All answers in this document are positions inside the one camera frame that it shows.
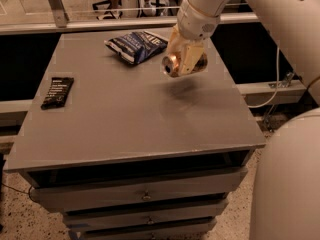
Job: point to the blue chip bag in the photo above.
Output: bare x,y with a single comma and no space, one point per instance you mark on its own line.
137,47

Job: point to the bottom grey drawer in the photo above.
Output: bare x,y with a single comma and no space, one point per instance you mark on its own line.
151,232

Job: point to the orange soda can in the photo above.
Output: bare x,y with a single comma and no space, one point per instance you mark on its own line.
171,63

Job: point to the grey drawer cabinet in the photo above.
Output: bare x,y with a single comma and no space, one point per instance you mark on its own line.
122,122

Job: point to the middle grey drawer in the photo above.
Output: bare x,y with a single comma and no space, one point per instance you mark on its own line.
147,214

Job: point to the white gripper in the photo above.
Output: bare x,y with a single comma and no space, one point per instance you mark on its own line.
195,24

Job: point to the grey drawer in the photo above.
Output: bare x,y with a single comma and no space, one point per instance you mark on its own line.
139,190
147,214
151,232

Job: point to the top grey drawer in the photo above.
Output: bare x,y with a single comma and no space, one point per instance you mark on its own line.
139,190

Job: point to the metal railing frame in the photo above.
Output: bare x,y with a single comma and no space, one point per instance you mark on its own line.
48,16

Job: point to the black snack bar wrapper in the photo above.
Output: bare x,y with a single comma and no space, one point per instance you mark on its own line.
58,92

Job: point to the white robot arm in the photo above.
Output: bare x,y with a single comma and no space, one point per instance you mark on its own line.
286,193

